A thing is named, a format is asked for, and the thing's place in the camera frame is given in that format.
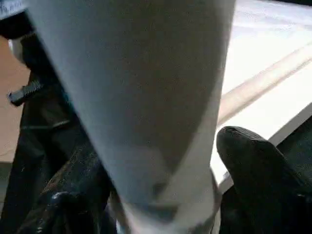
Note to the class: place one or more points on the white plastic table leg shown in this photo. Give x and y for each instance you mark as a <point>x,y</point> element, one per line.
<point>146,97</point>

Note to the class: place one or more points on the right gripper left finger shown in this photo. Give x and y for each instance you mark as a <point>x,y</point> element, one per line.
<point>68,200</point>

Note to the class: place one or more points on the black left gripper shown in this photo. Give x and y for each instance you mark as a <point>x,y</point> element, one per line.
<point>44,117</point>

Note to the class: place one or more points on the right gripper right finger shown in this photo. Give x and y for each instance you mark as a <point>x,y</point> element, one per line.
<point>263,185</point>

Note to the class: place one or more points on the white plastic table top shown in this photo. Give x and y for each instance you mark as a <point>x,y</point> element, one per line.
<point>273,73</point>

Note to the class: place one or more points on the black work mat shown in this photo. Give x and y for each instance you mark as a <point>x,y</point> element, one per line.
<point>297,141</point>

